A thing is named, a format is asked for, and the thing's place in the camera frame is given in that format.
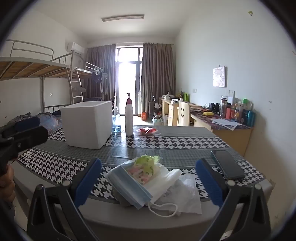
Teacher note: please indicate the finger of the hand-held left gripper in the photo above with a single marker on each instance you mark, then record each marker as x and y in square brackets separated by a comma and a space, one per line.
[27, 122]
[32, 136]

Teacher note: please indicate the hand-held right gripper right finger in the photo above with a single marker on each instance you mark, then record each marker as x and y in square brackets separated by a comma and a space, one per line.
[208, 183]

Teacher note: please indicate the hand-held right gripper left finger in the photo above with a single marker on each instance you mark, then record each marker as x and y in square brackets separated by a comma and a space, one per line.
[89, 183]

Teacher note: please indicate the blue face mask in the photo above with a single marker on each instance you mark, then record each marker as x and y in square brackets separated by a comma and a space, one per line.
[129, 185]

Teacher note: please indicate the white plastic bag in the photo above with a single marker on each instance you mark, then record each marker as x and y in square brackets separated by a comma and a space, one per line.
[166, 180]

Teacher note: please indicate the white foam box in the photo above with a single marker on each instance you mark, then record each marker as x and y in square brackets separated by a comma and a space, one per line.
[85, 125]

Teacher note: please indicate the pale green foam net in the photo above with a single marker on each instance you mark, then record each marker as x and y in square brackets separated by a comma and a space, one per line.
[145, 160]

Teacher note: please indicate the person's left hand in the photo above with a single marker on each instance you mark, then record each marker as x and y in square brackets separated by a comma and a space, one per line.
[7, 185]

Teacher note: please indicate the blue patterned bedding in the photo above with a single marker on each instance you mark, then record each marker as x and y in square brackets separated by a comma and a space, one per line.
[49, 122]

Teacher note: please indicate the black smartphone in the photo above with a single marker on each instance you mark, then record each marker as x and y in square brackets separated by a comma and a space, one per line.
[227, 164]

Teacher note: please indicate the wooden desk with patterned cover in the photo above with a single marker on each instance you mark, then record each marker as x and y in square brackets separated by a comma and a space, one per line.
[231, 139]

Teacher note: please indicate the metal bunk bed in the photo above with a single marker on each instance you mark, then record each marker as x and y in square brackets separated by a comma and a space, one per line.
[34, 67]
[92, 69]

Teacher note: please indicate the metal bed ladder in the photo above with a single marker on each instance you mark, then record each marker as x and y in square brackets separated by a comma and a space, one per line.
[76, 88]

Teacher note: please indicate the white papers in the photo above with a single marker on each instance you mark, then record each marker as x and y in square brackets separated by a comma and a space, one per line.
[226, 124]

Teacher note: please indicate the houndstooth tablecloth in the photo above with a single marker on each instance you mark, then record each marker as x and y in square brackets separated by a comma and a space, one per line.
[138, 146]

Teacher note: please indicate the clear blue water bottle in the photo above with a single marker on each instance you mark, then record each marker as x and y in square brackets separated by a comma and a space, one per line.
[116, 126]

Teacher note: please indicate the yellow object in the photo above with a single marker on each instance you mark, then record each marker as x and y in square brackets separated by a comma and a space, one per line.
[208, 113]

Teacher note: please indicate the wooden smiley chair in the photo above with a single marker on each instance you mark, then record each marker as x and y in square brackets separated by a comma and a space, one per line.
[183, 113]

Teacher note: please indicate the white pump bottle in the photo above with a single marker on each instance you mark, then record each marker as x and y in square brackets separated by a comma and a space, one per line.
[129, 120]

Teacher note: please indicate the black headphones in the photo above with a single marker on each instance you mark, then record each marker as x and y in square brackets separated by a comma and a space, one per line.
[214, 107]

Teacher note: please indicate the red snack packet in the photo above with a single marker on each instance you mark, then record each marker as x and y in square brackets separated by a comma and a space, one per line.
[148, 131]

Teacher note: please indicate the group of bottles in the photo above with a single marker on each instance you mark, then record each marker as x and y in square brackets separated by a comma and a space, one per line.
[240, 111]

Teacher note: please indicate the floor bag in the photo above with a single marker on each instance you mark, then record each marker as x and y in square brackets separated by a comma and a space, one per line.
[157, 121]

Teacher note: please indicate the wooden desk with drawers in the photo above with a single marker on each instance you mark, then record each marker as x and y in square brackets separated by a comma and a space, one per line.
[170, 111]

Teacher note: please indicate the white air conditioner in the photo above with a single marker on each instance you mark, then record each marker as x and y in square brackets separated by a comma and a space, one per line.
[75, 48]

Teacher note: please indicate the green box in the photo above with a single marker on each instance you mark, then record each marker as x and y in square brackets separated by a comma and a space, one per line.
[185, 96]

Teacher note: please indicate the brown curtain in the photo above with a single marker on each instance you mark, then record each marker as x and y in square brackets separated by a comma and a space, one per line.
[99, 69]
[157, 76]

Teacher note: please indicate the glass balcony door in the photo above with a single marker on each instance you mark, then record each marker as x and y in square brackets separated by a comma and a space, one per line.
[128, 76]

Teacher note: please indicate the ceiling tube light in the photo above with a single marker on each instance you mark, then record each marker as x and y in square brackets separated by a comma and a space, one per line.
[123, 18]

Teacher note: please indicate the pink wall picture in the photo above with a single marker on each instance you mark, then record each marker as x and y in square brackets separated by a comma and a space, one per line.
[219, 77]

